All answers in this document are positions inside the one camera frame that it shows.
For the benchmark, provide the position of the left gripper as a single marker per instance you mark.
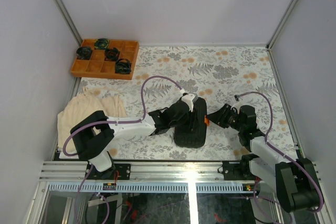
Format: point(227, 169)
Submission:
point(190, 115)

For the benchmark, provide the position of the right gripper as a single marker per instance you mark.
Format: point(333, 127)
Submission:
point(219, 116)

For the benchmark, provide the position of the black plastic tool case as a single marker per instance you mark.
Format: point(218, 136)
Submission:
point(192, 134)

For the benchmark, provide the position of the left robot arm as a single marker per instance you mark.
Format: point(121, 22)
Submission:
point(93, 136)

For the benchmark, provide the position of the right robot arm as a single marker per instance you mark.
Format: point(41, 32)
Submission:
point(294, 180)

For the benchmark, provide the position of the floral table cloth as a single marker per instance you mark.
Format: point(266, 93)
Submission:
point(215, 74)

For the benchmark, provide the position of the dark rolled fabric band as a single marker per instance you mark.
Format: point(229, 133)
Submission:
point(123, 66)

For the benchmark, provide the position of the wooden compartment tray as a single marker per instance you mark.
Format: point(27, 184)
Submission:
point(98, 67)

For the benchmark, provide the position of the dark rolled band centre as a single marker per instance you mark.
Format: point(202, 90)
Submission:
point(111, 54)

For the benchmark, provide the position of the cream cloth bag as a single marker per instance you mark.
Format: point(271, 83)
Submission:
point(84, 104)

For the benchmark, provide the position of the dark rolled band outside tray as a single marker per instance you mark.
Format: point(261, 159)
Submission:
point(84, 53)

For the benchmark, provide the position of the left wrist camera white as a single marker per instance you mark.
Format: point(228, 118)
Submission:
point(189, 99)

